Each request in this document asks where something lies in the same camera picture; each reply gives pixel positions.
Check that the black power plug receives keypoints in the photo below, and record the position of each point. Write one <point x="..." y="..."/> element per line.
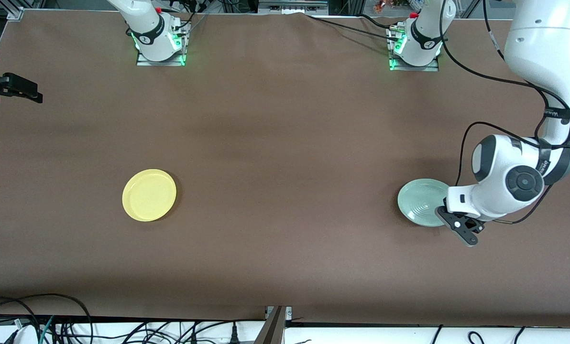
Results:
<point x="234" y="334"/>

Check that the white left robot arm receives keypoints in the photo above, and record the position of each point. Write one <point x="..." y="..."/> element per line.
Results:
<point x="543" y="43"/>

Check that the brown table cover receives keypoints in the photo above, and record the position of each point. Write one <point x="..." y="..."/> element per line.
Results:
<point x="285" y="119"/>

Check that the pale green plate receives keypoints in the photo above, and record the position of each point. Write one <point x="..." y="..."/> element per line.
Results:
<point x="419" y="200"/>

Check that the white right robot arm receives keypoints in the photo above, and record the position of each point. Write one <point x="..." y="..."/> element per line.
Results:
<point x="144" y="19"/>

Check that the grey metal rail unit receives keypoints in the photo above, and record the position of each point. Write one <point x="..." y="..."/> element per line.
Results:
<point x="292" y="6"/>

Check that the aluminium frame corner bracket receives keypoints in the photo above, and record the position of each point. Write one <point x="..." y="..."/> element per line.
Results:
<point x="15" y="13"/>

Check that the yellow plastic plate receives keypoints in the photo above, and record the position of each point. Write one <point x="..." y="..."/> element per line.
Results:
<point x="148" y="195"/>

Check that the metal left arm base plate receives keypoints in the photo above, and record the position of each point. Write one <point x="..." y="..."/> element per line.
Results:
<point x="433" y="68"/>

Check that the aluminium profile post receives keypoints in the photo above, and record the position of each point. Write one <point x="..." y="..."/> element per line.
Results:
<point x="271" y="329"/>

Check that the small orange object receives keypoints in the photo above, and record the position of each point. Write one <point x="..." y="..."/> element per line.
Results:
<point x="379" y="5"/>

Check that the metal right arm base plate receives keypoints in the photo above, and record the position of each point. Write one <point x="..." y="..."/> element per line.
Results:
<point x="144" y="62"/>

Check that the white lower shelf board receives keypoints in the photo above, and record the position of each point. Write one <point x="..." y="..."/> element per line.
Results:
<point x="361" y="336"/>

